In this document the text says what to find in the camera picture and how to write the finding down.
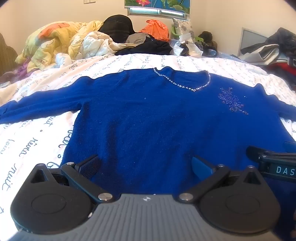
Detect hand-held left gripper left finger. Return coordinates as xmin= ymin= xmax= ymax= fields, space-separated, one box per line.
xmin=31 ymin=155 xmax=115 ymax=204

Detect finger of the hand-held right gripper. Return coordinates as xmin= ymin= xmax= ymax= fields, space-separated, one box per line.
xmin=246 ymin=146 xmax=296 ymax=161

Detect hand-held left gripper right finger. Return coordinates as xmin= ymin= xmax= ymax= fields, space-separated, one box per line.
xmin=178 ymin=156 xmax=262 ymax=204

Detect blue knit sweater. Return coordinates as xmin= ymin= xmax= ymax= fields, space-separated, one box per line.
xmin=0 ymin=66 xmax=296 ymax=234

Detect pile of mixed clothes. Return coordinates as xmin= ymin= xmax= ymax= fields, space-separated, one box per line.
xmin=238 ymin=27 xmax=296 ymax=77

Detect dark navy clothes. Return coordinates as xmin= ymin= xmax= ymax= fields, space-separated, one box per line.
xmin=116 ymin=35 xmax=173 ymax=56

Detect white script-printed bed sheet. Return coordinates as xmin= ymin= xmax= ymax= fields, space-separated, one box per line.
xmin=0 ymin=53 xmax=296 ymax=232

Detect grey framed panel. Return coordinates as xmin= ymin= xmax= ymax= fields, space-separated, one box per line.
xmin=239 ymin=27 xmax=269 ymax=55

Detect purple cloth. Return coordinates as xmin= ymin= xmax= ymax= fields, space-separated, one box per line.
xmin=17 ymin=62 xmax=30 ymax=75

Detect white crumpled plastic bag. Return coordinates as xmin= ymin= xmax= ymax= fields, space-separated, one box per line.
xmin=173 ymin=32 xmax=203 ymax=57

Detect cream quilted blanket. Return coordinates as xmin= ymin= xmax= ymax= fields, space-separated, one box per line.
xmin=82 ymin=31 xmax=130 ymax=57

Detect dark brown plush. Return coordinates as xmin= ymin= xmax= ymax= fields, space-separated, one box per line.
xmin=198 ymin=31 xmax=218 ymax=47

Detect yellow cartoon quilt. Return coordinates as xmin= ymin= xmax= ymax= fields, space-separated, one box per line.
xmin=15 ymin=20 xmax=104 ymax=73

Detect grey cloth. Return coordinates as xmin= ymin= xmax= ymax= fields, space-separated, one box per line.
xmin=126 ymin=32 xmax=151 ymax=44

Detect green plastic basket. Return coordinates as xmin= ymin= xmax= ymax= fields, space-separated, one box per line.
xmin=171 ymin=26 xmax=201 ymax=43

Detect brown sofa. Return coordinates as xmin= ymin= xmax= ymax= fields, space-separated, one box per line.
xmin=0 ymin=32 xmax=18 ymax=77

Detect floral pillow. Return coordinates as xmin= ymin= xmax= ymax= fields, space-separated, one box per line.
xmin=172 ymin=18 xmax=193 ymax=39

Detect black cloth bundle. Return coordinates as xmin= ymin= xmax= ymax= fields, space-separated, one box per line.
xmin=99 ymin=14 xmax=136 ymax=43

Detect orange plastic bag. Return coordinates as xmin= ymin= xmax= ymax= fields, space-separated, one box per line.
xmin=139 ymin=19 xmax=170 ymax=42

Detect window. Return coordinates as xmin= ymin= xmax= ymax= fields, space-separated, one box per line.
xmin=126 ymin=6 xmax=186 ymax=20

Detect blue ring-shaped object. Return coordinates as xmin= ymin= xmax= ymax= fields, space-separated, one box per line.
xmin=202 ymin=46 xmax=218 ymax=57

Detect lotus flower wall poster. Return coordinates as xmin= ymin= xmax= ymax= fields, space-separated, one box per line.
xmin=124 ymin=0 xmax=191 ymax=11

